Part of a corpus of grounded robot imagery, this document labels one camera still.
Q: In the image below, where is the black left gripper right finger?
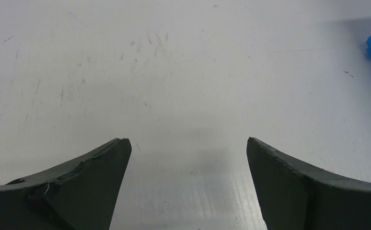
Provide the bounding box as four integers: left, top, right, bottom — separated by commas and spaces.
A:
246, 138, 371, 230

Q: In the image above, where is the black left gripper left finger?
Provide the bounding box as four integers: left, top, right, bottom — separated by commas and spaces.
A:
0, 138, 132, 230

